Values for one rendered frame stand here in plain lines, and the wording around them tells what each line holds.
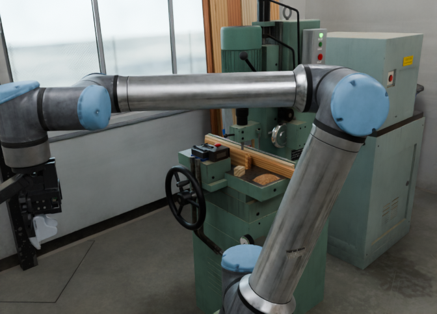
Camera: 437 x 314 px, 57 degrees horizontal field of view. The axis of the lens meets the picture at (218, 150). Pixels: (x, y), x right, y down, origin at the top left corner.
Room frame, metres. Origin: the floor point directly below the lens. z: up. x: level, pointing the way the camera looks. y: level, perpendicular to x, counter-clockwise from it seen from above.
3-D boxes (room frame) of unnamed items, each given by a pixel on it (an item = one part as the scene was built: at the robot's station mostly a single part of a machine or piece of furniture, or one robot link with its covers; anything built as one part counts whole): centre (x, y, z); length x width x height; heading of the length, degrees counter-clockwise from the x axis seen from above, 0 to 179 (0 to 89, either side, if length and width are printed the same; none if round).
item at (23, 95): (0.81, 0.40, 1.39); 0.10 x 0.09 x 0.12; 92
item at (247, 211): (1.86, -0.21, 0.76); 0.57 x 0.45 x 0.09; 129
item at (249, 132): (1.79, -0.13, 1.03); 0.14 x 0.07 x 0.09; 129
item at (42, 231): (0.79, 0.40, 1.11); 0.06 x 0.03 x 0.09; 109
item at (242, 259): (1.00, -0.07, 0.82); 0.17 x 0.15 x 0.18; 2
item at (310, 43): (1.87, -0.45, 1.40); 0.10 x 0.06 x 0.16; 129
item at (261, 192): (1.72, -0.02, 0.87); 0.61 x 0.30 x 0.06; 39
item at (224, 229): (1.86, -0.21, 0.36); 0.58 x 0.45 x 0.71; 129
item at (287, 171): (1.75, -0.14, 0.92); 0.66 x 0.02 x 0.04; 39
